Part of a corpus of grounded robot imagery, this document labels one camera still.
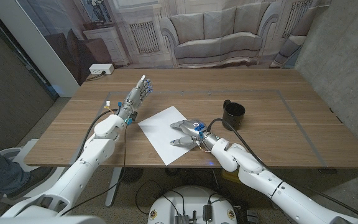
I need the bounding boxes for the white power strip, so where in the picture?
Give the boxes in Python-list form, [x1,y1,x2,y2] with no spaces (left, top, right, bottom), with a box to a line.
[88,63,115,75]

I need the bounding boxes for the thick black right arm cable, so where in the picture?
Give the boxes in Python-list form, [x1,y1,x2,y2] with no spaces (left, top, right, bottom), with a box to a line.
[206,117,358,218]

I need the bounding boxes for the white chair base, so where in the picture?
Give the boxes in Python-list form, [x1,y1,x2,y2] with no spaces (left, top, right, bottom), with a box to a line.
[0,138,65,206]

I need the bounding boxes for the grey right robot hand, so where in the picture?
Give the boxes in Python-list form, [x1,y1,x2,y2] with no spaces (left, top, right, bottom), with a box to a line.
[169,119,220,150]

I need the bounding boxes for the white table leg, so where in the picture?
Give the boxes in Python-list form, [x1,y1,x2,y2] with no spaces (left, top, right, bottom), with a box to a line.
[104,167,123,207]

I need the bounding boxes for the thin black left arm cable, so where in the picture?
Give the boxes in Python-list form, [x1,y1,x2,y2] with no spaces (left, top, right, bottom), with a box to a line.
[59,123,129,217]

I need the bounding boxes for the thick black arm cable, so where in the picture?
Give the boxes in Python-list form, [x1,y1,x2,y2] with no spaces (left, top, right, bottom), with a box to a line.
[76,108,119,161]
[206,117,358,218]

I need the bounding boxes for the black power strip cord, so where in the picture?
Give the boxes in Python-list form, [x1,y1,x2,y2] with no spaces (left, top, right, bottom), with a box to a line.
[84,70,107,82]

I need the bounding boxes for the black mug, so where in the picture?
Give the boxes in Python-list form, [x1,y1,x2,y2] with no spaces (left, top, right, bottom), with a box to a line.
[221,99,246,131]

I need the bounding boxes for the black floor cable loop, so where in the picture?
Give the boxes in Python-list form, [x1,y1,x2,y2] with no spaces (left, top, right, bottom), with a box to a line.
[134,179,186,216]

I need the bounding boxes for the yellow object under table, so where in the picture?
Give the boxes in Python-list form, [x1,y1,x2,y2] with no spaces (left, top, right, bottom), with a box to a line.
[221,167,241,183]

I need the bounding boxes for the white paper sheet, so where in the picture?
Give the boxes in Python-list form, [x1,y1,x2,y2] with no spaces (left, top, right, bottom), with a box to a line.
[138,105,200,167]

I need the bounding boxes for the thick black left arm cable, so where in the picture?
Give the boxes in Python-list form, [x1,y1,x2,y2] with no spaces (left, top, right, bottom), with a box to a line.
[76,108,119,161]

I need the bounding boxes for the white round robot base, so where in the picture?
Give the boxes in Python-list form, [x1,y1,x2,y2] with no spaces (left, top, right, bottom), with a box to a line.
[147,185,238,224]

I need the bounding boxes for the printed living room backdrop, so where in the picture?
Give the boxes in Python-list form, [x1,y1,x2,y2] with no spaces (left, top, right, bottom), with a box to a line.
[16,0,332,85]

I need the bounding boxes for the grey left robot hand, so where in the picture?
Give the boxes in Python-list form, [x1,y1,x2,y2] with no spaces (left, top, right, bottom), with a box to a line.
[116,75,154,125]

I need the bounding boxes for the round black floor fan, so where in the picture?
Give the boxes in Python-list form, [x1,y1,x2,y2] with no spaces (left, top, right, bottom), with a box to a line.
[119,167,144,185]

